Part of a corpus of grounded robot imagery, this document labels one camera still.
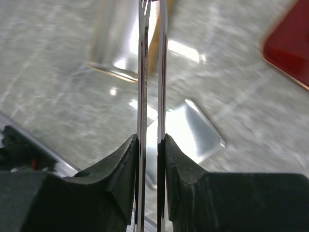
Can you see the silver metal tweezers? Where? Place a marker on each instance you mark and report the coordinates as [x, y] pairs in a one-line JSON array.
[[151, 105]]

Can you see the gold metal tin box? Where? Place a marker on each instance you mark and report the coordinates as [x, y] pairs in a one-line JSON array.
[[115, 44]]

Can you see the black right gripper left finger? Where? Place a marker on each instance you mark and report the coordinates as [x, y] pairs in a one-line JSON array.
[[97, 199]]

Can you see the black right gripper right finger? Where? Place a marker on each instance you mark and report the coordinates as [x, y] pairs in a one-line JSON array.
[[201, 201]]

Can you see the red rectangular tray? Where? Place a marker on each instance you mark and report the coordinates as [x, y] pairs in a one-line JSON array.
[[285, 45]]

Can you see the silver tin lid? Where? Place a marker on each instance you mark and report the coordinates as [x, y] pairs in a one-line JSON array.
[[189, 127]]

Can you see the aluminium rail frame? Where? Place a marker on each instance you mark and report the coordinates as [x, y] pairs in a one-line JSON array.
[[41, 192]]

